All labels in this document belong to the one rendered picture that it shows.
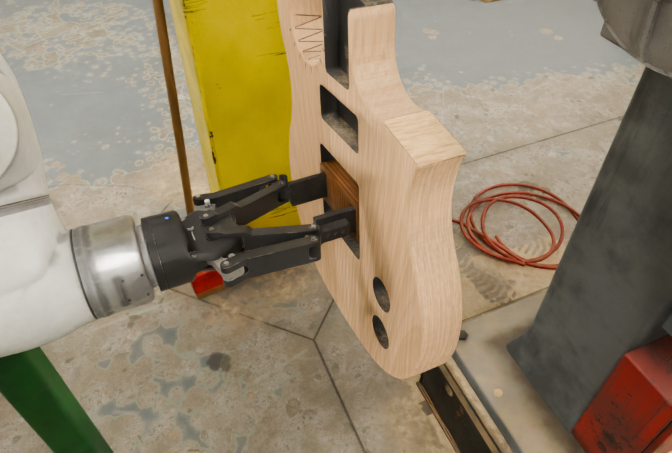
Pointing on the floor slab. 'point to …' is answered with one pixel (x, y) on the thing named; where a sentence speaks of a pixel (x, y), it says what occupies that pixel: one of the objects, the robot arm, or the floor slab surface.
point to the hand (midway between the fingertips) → (336, 201)
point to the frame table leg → (48, 404)
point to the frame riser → (455, 412)
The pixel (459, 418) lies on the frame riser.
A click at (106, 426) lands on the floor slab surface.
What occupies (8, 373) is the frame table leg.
